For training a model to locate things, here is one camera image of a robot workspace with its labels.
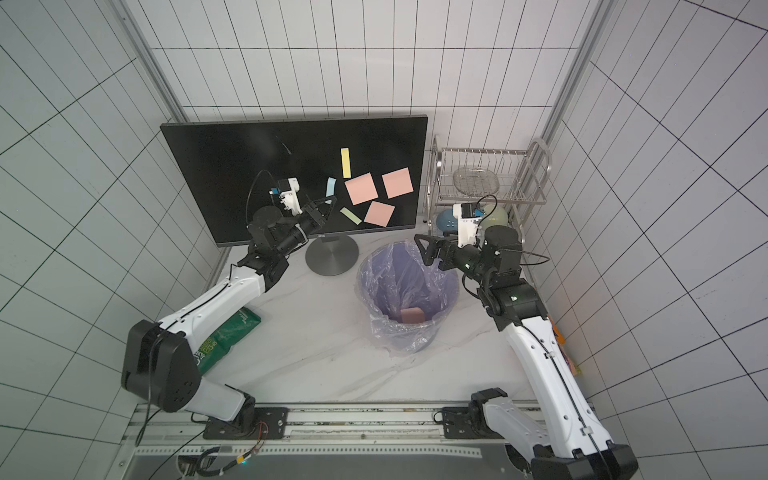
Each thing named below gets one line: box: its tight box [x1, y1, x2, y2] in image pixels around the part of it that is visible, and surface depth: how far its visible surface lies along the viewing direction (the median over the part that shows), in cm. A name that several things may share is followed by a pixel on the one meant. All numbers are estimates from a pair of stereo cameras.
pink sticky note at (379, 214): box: [364, 201, 396, 228], surface depth 89 cm
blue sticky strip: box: [326, 177, 337, 197], surface depth 76 cm
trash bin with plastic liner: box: [356, 240, 460, 356], surface depth 77 cm
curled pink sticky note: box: [344, 172, 379, 206], surface depth 81 cm
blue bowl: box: [436, 208, 459, 231], surface depth 111 cm
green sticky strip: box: [339, 207, 362, 225], surface depth 88 cm
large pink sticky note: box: [381, 167, 414, 199], surface depth 83 cm
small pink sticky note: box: [400, 307, 425, 323], surface depth 87 cm
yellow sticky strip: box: [340, 148, 351, 179], surface depth 76 cm
